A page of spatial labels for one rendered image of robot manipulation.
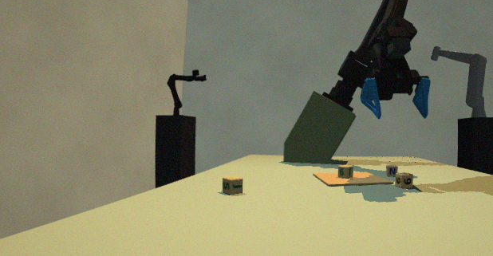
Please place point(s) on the beige letter block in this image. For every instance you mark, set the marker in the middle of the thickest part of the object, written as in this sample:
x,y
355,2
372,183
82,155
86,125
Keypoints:
x,y
404,180
345,171
232,185
391,170

